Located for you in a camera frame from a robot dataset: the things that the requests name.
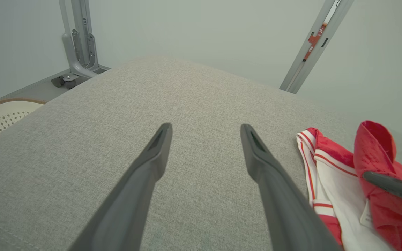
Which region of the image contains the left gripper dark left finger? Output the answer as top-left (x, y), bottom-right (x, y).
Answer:
top-left (68, 122), bottom-right (173, 251)

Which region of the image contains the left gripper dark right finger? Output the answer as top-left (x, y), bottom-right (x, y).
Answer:
top-left (240, 123), bottom-right (343, 251)

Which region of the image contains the red white numbered jersey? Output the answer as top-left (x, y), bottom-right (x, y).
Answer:
top-left (296, 120), bottom-right (402, 251)

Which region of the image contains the cream perforated laundry basket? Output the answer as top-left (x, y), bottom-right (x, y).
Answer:
top-left (0, 98), bottom-right (47, 149)

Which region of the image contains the grey partition post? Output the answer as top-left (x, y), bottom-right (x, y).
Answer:
top-left (279, 0), bottom-right (356, 94)

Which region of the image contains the grey frame leg with caster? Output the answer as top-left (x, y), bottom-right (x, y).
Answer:
top-left (50, 0), bottom-right (111, 89)

